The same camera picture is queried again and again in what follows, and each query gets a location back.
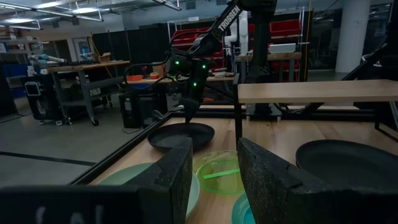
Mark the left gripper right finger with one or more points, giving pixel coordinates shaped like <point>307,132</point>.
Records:
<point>267,193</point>

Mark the ceiling light fixture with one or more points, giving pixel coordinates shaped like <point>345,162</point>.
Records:
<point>18,20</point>
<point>84,10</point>

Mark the black round plate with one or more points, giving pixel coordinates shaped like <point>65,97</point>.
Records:
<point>348,165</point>
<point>164,137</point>

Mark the red plastic bin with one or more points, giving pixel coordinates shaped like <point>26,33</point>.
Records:
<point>284,28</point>
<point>183,35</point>

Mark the cardboard box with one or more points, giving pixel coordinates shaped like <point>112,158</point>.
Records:
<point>104,58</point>

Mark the wooden tray board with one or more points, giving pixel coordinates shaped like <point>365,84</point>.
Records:
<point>311,91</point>

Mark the black computer tower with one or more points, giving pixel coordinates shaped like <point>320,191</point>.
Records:
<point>129,110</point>

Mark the white box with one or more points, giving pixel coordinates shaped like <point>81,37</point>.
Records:
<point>281,48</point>

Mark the green translucent plate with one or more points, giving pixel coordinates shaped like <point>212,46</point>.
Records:
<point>217,183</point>

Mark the white round column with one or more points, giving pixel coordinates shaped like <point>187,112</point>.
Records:
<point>353,34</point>

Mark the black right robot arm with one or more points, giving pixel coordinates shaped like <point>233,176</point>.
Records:
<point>228,18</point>

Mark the white tablet device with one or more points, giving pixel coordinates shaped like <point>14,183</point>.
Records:
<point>32,88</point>

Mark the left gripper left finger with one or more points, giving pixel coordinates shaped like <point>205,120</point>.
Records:
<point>174,186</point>

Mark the black partition panel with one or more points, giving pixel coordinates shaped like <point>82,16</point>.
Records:
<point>140,46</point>

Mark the wooden table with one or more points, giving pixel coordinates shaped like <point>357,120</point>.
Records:
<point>286,56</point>

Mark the teal translucent plate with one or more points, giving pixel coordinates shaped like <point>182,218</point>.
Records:
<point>241,211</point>

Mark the orange bowl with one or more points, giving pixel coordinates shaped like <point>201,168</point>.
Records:
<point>134,78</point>

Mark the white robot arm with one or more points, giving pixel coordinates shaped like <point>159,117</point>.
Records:
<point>243,28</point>

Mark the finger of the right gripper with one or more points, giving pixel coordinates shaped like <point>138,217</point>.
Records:
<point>187,115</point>
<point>192,113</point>

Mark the wooden workbench grey legs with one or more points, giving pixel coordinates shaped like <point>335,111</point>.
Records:
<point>93,66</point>

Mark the large black plate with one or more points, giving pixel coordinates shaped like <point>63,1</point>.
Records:
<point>130,175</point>

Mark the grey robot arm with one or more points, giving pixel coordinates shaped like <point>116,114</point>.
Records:
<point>49,58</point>

